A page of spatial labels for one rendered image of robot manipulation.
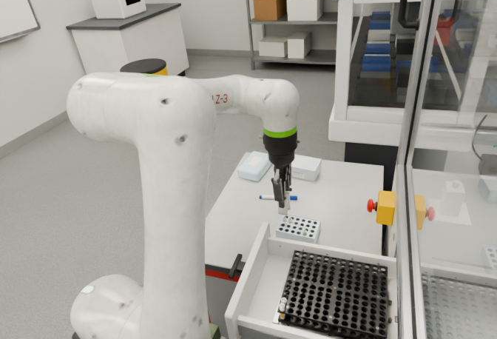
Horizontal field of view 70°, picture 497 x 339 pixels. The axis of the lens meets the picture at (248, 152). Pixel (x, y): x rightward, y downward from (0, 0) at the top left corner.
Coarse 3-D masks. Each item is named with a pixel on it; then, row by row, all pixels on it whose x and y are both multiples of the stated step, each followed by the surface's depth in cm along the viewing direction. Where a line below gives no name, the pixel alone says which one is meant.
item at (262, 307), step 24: (288, 240) 95; (288, 264) 95; (360, 264) 90; (384, 264) 87; (264, 288) 90; (264, 312) 84; (264, 336) 77; (288, 336) 74; (312, 336) 72; (336, 336) 78
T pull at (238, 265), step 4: (240, 256) 89; (236, 260) 88; (240, 260) 89; (236, 264) 87; (240, 264) 87; (244, 264) 87; (232, 268) 86; (236, 268) 86; (240, 268) 86; (232, 272) 85; (240, 272) 86; (228, 276) 85; (232, 276) 85
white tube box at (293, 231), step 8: (288, 216) 117; (296, 216) 116; (280, 224) 114; (288, 224) 114; (296, 224) 115; (304, 224) 113; (312, 224) 113; (320, 224) 114; (280, 232) 111; (288, 232) 111; (296, 232) 110; (312, 232) 111; (296, 240) 110; (304, 240) 109; (312, 240) 108
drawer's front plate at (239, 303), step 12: (264, 228) 95; (264, 240) 93; (252, 252) 88; (264, 252) 94; (252, 264) 85; (264, 264) 96; (240, 276) 82; (252, 276) 86; (240, 288) 79; (252, 288) 87; (240, 300) 78; (228, 312) 75; (240, 312) 79; (228, 324) 76; (240, 336) 81
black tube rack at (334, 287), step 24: (312, 264) 87; (336, 264) 86; (288, 288) 85; (312, 288) 85; (336, 288) 80; (360, 288) 80; (384, 288) 80; (288, 312) 78; (312, 312) 76; (336, 312) 76; (360, 312) 75; (384, 312) 75; (360, 336) 74; (384, 336) 70
